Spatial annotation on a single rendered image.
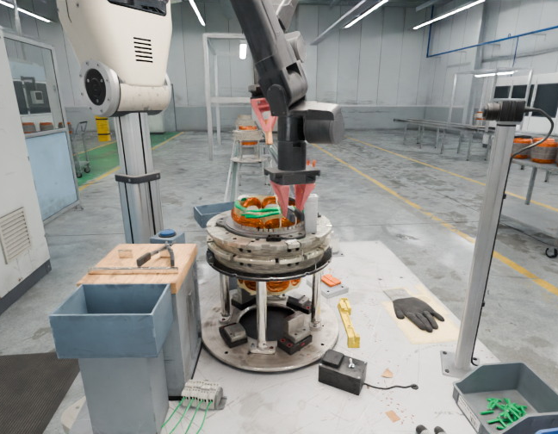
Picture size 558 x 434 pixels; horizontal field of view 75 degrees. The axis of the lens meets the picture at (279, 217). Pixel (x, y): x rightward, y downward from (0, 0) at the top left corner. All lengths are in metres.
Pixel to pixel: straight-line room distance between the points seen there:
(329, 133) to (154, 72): 0.67
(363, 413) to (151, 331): 0.47
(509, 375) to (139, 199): 1.07
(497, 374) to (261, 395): 0.52
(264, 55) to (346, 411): 0.71
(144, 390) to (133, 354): 0.09
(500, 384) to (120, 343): 0.79
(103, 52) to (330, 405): 1.01
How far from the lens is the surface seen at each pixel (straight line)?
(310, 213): 0.85
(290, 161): 0.71
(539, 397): 0.99
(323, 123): 0.67
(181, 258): 0.83
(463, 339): 0.99
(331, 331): 1.04
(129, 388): 0.77
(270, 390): 0.90
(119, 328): 0.68
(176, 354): 0.82
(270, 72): 0.68
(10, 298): 3.27
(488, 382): 0.98
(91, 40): 1.14
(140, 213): 1.22
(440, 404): 0.93
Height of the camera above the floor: 1.40
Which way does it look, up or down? 18 degrees down
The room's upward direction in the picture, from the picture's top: straight up
